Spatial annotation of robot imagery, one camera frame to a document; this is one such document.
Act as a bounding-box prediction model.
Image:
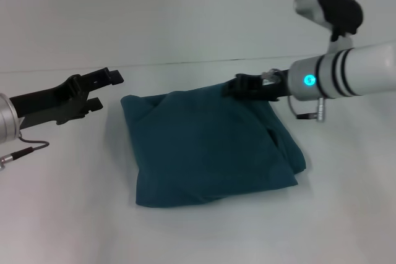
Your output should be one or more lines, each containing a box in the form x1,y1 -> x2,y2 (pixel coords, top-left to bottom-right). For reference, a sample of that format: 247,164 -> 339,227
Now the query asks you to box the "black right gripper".
222,70 -> 292,103

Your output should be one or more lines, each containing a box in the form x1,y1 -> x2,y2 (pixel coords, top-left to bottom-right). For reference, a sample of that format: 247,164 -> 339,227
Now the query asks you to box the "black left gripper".
9,67 -> 126,131

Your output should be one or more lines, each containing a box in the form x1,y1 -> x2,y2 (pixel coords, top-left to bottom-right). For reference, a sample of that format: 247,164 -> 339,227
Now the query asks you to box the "teal blue shirt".
119,83 -> 308,208

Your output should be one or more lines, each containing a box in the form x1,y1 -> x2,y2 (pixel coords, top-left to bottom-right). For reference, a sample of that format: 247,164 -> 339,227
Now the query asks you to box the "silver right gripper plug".
260,68 -> 282,85

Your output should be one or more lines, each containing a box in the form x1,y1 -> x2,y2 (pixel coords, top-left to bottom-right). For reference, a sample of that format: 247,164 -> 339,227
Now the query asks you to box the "grey right gripper cable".
288,95 -> 319,121

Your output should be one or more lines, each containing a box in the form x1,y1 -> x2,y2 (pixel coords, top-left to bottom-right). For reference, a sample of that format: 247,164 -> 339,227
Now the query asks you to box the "dark red left gripper cable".
0,135 -> 50,162

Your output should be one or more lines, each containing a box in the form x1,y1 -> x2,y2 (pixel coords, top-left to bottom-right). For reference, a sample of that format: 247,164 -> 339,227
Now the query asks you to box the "silver right camera mount bracket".
325,31 -> 354,57

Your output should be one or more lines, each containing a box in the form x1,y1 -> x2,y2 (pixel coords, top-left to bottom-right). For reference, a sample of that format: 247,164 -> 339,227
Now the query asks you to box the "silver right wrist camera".
293,0 -> 365,35

